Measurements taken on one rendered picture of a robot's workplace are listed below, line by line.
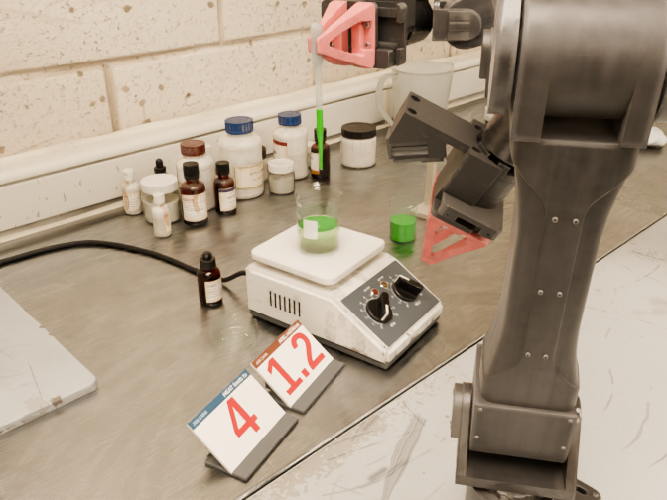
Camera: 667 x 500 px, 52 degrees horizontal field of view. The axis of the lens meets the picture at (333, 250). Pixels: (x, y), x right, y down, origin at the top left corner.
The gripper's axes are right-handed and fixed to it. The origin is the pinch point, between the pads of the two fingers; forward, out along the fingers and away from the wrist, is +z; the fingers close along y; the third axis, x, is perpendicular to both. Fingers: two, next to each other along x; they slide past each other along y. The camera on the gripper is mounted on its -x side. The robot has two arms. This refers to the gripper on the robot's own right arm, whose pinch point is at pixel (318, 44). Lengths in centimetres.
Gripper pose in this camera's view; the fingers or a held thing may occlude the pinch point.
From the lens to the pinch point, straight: 72.6
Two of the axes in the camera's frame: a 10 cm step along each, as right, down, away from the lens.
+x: 0.3, 8.9, 4.5
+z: -5.8, 3.8, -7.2
